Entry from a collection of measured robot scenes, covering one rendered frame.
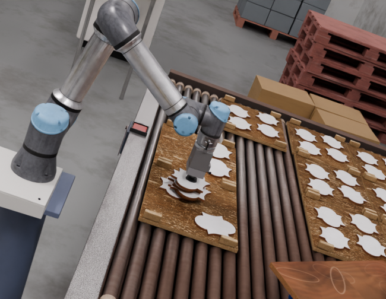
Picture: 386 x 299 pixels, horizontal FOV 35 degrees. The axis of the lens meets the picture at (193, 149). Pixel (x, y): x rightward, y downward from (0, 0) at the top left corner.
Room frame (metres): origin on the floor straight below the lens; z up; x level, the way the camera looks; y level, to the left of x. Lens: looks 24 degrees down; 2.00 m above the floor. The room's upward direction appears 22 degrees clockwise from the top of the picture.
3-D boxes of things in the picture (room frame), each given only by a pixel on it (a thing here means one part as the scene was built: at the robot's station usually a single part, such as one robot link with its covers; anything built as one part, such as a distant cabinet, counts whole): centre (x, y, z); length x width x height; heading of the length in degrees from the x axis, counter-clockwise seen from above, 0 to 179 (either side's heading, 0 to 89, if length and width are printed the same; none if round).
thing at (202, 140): (1.96, -0.03, 1.18); 0.08 x 0.08 x 0.05
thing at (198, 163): (1.96, -0.05, 1.10); 0.10 x 0.09 x 0.16; 100
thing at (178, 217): (1.93, -0.07, 0.93); 0.41 x 0.35 x 0.02; 6
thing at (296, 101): (5.42, -0.90, 0.21); 1.18 x 0.81 x 0.43; 102
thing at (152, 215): (1.73, 0.04, 0.95); 0.06 x 0.02 x 0.03; 96
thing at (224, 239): (1.76, -0.22, 0.95); 0.06 x 0.02 x 0.03; 96
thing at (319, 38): (6.87, -1.33, 0.48); 1.32 x 0.90 x 0.96; 99
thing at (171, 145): (2.34, -0.03, 0.93); 0.41 x 0.35 x 0.02; 6
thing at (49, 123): (1.78, 0.47, 1.08); 0.13 x 0.12 x 0.14; 5
